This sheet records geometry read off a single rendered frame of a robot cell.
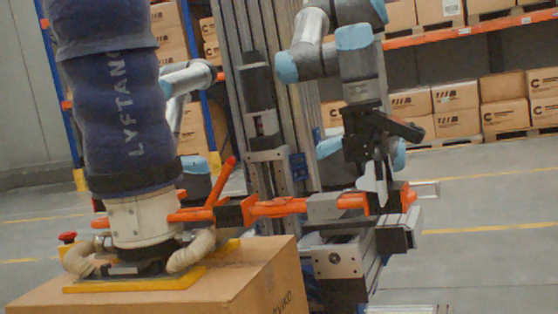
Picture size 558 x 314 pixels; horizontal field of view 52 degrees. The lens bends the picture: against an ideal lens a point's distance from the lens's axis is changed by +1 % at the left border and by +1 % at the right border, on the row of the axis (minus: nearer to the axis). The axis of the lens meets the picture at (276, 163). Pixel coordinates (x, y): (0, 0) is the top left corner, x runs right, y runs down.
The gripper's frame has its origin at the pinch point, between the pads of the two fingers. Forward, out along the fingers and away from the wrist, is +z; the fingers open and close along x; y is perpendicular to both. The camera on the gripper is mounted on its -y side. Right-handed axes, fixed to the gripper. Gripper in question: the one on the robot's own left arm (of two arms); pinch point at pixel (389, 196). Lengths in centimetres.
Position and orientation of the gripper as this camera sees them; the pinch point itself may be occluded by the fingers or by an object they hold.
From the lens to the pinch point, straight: 119.4
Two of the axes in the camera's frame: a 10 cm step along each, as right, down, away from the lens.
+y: -9.2, 1.2, 3.8
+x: -3.5, 2.0, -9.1
